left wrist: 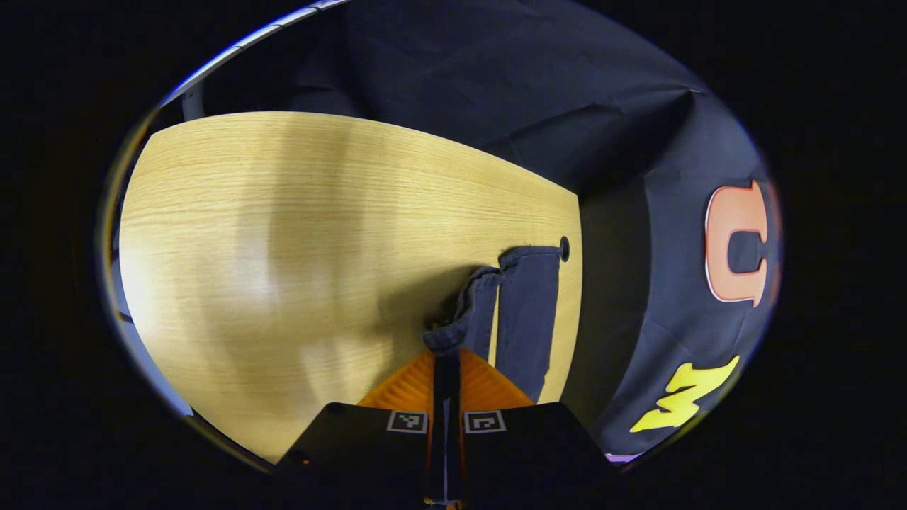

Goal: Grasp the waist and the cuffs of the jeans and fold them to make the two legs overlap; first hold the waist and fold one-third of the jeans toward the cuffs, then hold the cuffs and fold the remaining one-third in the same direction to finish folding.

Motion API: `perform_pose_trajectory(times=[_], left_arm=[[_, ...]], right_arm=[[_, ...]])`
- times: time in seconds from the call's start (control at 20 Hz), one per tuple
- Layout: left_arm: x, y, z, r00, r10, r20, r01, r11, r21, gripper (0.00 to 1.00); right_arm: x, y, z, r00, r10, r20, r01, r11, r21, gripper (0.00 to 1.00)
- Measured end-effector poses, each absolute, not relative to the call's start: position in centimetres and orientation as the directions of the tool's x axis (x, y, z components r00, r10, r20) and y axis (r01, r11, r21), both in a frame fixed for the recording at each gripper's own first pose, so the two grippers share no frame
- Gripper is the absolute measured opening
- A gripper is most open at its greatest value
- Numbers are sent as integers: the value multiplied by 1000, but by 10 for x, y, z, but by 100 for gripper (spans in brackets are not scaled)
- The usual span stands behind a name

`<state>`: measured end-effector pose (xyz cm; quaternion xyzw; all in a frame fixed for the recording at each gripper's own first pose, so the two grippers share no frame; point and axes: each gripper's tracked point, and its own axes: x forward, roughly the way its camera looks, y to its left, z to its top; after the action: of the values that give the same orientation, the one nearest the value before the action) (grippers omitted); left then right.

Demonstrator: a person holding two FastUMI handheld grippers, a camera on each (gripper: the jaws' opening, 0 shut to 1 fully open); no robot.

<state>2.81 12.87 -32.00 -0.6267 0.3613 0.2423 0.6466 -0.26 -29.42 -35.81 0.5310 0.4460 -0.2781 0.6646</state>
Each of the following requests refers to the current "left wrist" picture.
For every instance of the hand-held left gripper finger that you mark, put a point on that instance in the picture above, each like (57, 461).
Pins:
(455, 397)
(438, 397)

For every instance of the dark blue jeans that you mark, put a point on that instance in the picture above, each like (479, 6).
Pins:
(528, 304)

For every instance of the black backdrop cloth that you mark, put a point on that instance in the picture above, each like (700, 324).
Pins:
(567, 85)

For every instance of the grey metal pole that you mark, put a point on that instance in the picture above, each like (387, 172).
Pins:
(191, 103)

